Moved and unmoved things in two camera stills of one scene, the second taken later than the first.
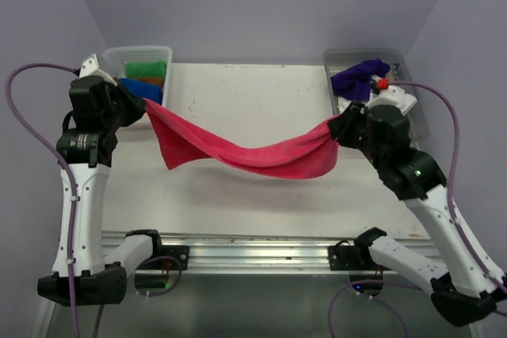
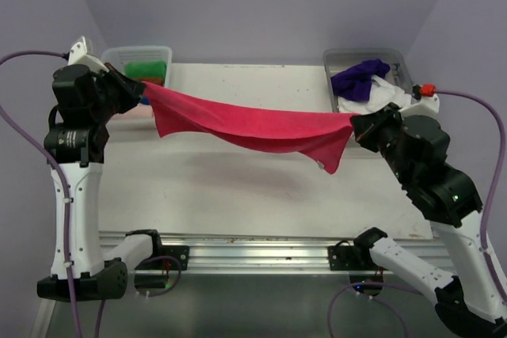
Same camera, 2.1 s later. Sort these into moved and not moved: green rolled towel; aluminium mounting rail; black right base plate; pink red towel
Moved: pink red towel
Not moved: aluminium mounting rail; green rolled towel; black right base plate
